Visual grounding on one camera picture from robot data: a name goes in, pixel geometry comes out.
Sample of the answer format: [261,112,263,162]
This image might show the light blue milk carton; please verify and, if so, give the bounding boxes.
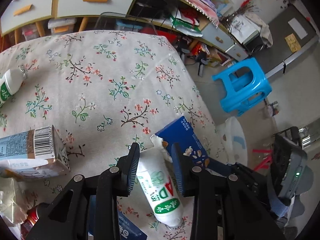
[1,125,71,181]

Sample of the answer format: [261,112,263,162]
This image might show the white AD drink bottle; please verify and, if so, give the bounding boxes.
[136,135,183,229]

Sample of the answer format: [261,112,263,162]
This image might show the blue torn cardboard box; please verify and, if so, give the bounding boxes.
[117,115,211,240]

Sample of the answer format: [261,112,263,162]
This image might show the white paper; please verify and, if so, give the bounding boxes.
[1,178,28,227]

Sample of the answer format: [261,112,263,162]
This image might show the white trash bin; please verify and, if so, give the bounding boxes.
[216,116,248,166]

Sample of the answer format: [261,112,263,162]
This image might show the blue plastic stool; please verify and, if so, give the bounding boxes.
[212,57,272,116]

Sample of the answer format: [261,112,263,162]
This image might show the floral tablecloth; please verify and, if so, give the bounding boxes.
[1,30,225,216]

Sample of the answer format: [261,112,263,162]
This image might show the low tv shelf unit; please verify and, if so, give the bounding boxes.
[129,0,248,61]

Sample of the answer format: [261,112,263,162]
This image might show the wooden drawer cabinet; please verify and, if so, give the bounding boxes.
[1,0,135,35]

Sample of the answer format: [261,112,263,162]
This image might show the black cables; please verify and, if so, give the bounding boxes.
[147,0,190,30]

